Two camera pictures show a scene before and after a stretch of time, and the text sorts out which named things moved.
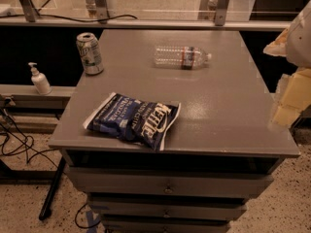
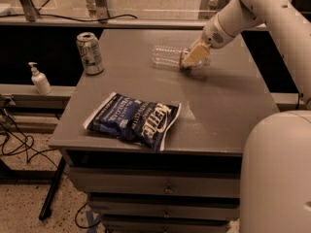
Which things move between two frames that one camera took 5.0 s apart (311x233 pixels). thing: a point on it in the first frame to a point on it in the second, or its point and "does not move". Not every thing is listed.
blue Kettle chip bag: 146,122 does not move
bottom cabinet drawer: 167,225 does not move
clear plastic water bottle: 180,57 does not move
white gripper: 300,39 to 214,35
